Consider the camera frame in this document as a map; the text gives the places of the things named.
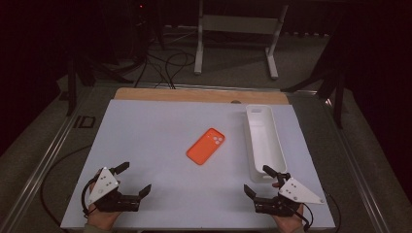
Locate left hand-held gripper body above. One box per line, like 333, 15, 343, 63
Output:
87, 166, 141, 214

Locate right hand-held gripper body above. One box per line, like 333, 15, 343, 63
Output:
254, 173, 326, 217

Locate white plastic tray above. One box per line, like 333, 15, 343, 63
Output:
245, 104, 289, 183

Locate orange phone case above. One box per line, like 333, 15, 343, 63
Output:
186, 127, 226, 166

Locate person's left hand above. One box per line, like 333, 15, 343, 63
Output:
86, 207, 122, 231

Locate person's right hand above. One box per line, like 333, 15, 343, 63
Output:
273, 205, 305, 233

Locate white table mat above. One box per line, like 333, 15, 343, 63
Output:
60, 99, 336, 231

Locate black stand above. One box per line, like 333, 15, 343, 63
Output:
66, 54, 134, 117
281, 64, 346, 129

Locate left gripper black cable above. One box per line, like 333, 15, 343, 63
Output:
82, 176, 102, 217

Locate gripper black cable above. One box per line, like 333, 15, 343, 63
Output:
292, 202, 315, 232
82, 176, 102, 217

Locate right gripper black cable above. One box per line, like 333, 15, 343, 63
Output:
292, 202, 315, 232

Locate long black floor cable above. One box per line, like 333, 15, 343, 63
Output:
40, 144, 93, 228

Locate metal floor rail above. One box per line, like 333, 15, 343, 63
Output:
0, 86, 95, 233
319, 91, 393, 233

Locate black floor cables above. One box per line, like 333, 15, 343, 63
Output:
134, 51, 197, 90

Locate white metal desk frame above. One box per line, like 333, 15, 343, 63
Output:
193, 0, 290, 81

